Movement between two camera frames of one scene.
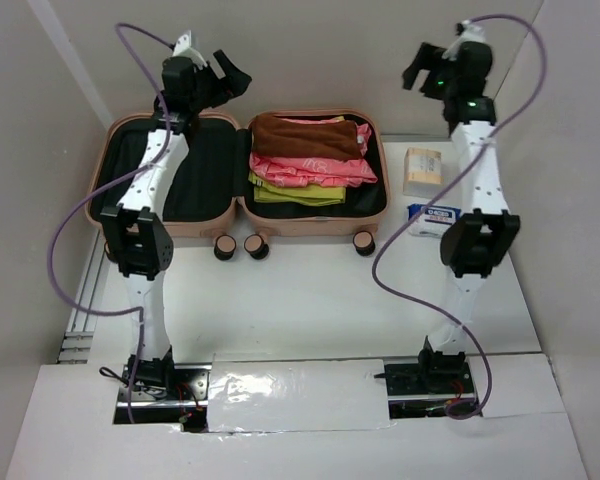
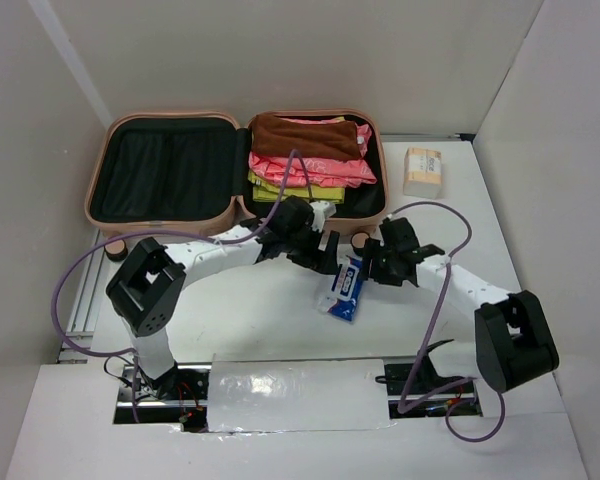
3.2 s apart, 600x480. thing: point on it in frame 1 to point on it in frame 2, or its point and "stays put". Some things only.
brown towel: x=279 y=135 stays put
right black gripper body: x=431 y=70 to x=381 y=261
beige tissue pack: x=422 y=173 stays put
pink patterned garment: x=297 y=172 stays put
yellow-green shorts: x=296 y=195 stays put
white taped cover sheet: x=277 y=395 stays put
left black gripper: x=237 y=81 to x=325 y=261
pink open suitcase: x=277 y=173 stays put
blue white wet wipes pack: x=432 y=221 to x=345 y=289
